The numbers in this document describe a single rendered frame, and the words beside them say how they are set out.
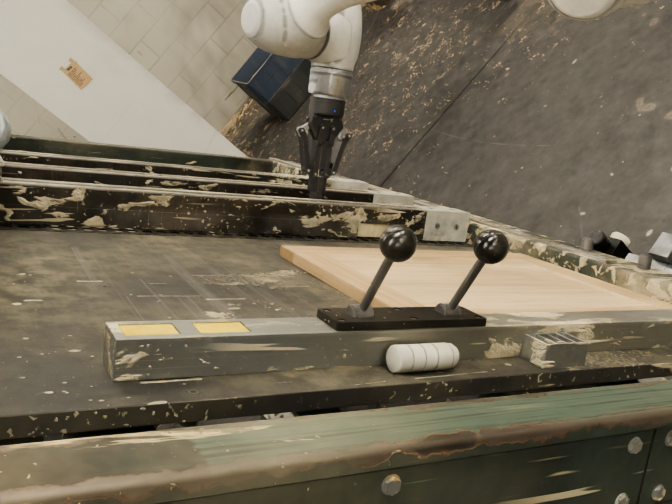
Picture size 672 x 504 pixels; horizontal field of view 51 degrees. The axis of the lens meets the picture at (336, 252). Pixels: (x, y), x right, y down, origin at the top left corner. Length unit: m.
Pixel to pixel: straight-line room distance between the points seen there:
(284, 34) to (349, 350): 0.77
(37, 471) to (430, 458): 0.25
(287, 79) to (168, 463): 4.96
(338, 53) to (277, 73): 3.84
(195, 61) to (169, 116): 1.49
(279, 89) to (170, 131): 0.95
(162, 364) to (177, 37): 5.58
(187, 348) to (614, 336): 0.58
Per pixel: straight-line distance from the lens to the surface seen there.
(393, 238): 0.68
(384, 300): 0.96
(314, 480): 0.46
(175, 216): 1.36
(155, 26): 6.14
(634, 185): 2.85
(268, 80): 5.29
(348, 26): 1.49
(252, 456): 0.44
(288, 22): 1.36
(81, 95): 4.72
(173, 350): 0.66
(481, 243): 0.76
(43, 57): 4.69
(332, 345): 0.73
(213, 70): 6.26
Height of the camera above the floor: 1.93
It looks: 31 degrees down
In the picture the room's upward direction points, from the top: 50 degrees counter-clockwise
